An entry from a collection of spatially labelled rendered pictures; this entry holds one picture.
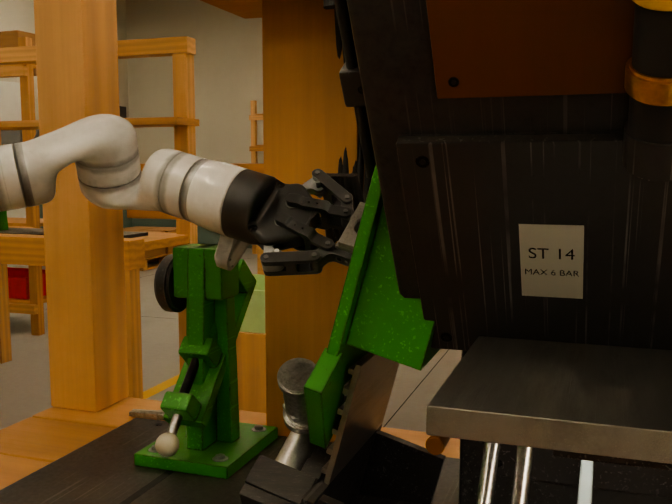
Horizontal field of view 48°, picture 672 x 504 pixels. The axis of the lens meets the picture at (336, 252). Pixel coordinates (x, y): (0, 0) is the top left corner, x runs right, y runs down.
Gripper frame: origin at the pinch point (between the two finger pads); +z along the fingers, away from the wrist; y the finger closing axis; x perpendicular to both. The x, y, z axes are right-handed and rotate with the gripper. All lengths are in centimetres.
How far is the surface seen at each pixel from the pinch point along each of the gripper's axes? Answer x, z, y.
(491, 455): -4.6, 18.8, -18.2
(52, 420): 46, -46, -18
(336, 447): 5.6, 5.3, -18.8
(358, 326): -4.2, 4.8, -11.3
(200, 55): 690, -608, 708
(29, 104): 306, -378, 234
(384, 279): -7.4, 5.9, -8.0
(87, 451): 31.9, -30.6, -23.0
